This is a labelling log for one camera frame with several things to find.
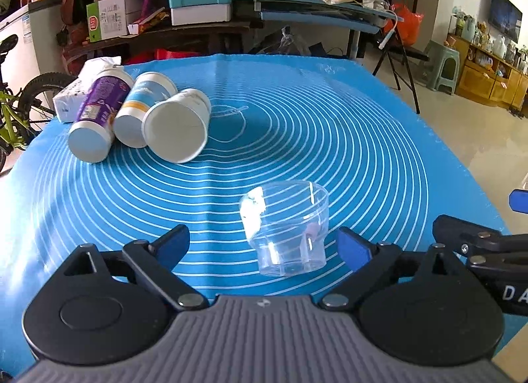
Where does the blue white paper cup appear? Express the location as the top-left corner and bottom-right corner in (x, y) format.
(113, 71), (177, 149)

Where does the wall mounted television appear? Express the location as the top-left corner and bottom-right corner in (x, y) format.
(489, 0), (523, 44)

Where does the green bicycle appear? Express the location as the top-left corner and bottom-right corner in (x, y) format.
(0, 33), (77, 173)

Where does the clear plastic cup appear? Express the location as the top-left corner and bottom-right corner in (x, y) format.
(239, 180), (329, 277)

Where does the green plastic stool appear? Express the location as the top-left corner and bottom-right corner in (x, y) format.
(422, 41), (460, 94)

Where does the white tissue pack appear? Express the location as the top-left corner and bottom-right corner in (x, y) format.
(53, 56), (122, 124)

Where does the blue study desk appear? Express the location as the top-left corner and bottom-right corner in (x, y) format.
(233, 0), (405, 60)

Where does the green white cardboard box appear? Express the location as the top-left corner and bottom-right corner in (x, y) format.
(86, 0), (144, 43)

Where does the red plastic bag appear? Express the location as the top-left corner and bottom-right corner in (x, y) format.
(383, 3), (423, 46)

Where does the blue silicone baking mat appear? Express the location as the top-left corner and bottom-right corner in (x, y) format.
(1, 55), (506, 375)

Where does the wooden tv cabinet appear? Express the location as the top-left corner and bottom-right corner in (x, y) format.
(446, 34), (527, 112)

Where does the dark wooden table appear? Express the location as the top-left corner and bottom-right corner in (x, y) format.
(65, 21), (252, 63)

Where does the black folding chair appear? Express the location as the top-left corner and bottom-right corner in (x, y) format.
(372, 4), (429, 114)

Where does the purple white paper cup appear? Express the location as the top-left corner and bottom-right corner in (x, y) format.
(68, 67), (134, 163)

